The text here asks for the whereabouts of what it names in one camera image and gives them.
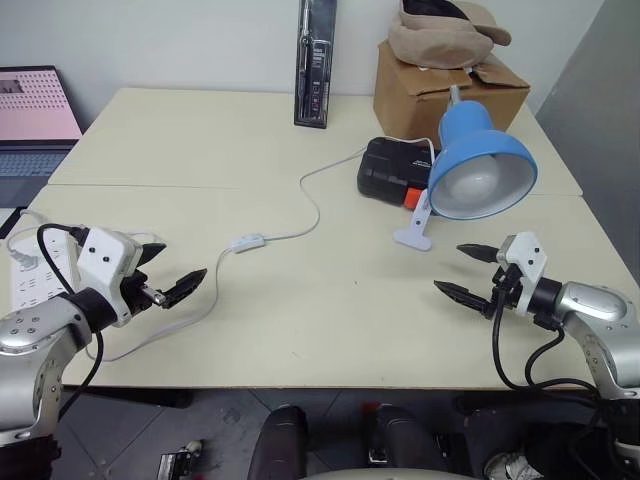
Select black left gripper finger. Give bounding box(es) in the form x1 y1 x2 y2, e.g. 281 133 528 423
133 242 168 274
161 268 209 309

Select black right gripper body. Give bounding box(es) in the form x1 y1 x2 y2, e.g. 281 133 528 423
481 264 525 320

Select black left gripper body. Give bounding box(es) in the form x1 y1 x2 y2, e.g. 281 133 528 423
119 271 169 317

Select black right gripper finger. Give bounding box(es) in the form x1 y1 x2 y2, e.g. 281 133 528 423
433 279 494 315
455 243 499 266

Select blue desk lamp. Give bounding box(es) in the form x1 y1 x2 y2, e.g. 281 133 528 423
393 84 540 251

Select white power strip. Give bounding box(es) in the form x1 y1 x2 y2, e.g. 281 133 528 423
8 231 82 312

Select black battery pack orange tab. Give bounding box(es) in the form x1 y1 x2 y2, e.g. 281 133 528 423
355 136 436 209

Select black flat object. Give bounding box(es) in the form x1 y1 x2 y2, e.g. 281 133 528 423
0 205 31 241

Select dark rounded shape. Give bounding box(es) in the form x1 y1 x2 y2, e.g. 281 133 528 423
371 404 452 475
247 405 309 480

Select brown cardboard box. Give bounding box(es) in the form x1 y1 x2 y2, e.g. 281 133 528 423
372 40 532 151

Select black white floor object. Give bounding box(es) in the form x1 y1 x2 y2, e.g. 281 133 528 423
158 438 206 480

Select white sneaker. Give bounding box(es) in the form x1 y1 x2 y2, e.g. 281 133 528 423
483 448 545 480

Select grey laptop pink screen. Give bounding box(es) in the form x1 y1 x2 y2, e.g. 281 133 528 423
0 64 84 209

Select beige cloth cap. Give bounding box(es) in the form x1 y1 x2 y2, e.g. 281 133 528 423
388 0 514 67

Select black upright product package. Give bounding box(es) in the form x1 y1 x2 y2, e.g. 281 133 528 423
293 0 339 129

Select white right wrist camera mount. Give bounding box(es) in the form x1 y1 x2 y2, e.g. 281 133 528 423
494 231 547 316

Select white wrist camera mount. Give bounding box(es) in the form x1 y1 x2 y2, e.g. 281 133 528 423
77 227 145 329
494 231 547 316

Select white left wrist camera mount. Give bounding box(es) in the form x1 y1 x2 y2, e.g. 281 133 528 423
77 227 145 329

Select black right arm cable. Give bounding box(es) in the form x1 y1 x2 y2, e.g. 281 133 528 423
491 279 601 394

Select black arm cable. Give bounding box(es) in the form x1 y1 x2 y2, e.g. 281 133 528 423
36 223 107 421
491 279 601 394

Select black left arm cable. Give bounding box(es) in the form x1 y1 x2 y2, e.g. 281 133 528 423
36 223 107 421

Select white inline cord switch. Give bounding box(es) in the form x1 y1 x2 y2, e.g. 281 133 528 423
226 233 267 255

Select white lamp power cord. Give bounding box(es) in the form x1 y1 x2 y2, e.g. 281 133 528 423
92 135 435 364

